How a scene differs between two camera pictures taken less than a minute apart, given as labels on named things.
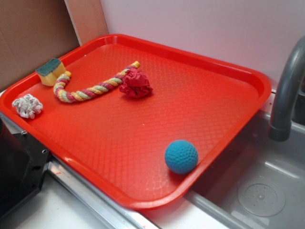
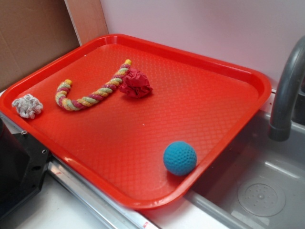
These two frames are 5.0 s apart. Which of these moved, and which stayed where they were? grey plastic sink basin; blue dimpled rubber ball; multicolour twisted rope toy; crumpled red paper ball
Moved: multicolour twisted rope toy
Stayed: crumpled red paper ball; grey plastic sink basin; blue dimpled rubber ball
